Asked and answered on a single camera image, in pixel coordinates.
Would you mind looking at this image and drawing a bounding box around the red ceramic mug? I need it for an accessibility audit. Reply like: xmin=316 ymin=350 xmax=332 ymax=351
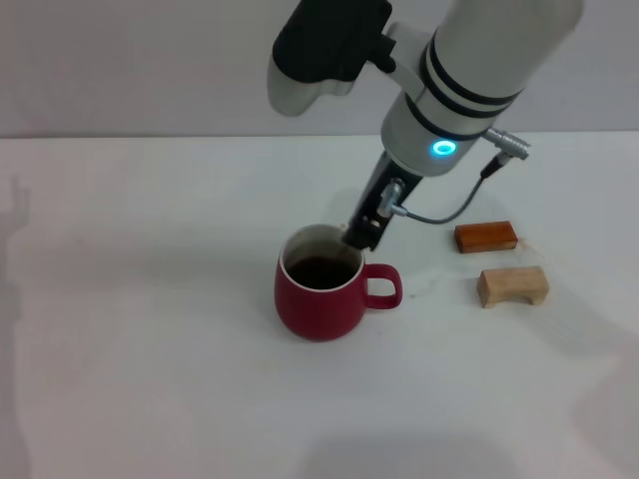
xmin=274 ymin=224 xmax=403 ymax=343

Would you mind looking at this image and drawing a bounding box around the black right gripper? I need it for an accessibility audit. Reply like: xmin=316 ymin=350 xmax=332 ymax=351
xmin=341 ymin=149 xmax=423 ymax=253

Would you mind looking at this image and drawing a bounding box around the grey right arm cable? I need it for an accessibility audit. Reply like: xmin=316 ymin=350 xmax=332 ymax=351
xmin=376 ymin=127 xmax=533 ymax=226

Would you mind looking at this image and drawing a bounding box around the dark brown wooden block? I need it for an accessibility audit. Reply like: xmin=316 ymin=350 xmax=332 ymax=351
xmin=453 ymin=220 xmax=518 ymax=255

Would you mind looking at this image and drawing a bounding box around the light wooden arch block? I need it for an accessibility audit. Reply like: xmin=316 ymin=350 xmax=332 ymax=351
xmin=476 ymin=264 xmax=551 ymax=309

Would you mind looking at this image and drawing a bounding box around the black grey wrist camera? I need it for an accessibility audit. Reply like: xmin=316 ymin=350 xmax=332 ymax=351
xmin=268 ymin=0 xmax=425 ymax=119

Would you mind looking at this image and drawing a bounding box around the dark coffee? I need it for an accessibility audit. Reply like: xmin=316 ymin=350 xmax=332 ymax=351
xmin=285 ymin=254 xmax=359 ymax=291

